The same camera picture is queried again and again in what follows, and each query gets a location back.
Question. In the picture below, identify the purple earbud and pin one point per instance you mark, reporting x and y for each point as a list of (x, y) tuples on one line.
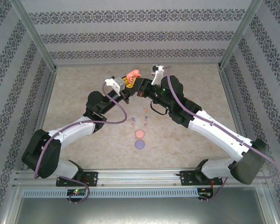
[(146, 117), (132, 119)]

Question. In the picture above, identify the pink round charging case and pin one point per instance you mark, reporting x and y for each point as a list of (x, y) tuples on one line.
[(139, 134)]

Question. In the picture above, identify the purple round charging case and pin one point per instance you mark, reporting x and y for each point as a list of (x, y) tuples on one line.
[(140, 144)]

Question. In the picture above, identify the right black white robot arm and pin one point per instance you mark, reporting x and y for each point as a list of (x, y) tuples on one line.
[(214, 135)]

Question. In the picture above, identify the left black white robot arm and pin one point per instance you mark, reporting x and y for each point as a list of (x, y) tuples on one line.
[(79, 131)]

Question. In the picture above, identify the controller board with green light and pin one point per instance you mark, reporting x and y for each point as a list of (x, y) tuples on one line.
[(77, 192)]

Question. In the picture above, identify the small controller board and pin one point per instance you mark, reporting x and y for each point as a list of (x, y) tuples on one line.
[(205, 194)]

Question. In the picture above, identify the grey sheet metal panel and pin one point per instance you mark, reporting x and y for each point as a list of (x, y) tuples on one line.
[(140, 212)]

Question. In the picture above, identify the aluminium side rail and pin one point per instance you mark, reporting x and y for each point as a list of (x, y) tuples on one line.
[(44, 105), (232, 105)]

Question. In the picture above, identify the left black mount plate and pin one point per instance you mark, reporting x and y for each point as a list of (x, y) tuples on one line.
[(92, 178)]

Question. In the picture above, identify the black mount plate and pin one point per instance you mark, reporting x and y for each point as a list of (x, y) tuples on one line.
[(186, 178), (92, 178)]

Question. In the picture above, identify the right black mount plate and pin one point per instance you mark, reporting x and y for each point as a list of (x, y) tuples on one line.
[(186, 178)]

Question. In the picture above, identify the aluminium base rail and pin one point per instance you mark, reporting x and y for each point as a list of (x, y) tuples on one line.
[(140, 177)]

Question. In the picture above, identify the aluminium corner post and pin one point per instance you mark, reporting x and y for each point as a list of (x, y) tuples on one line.
[(34, 35), (241, 35)]

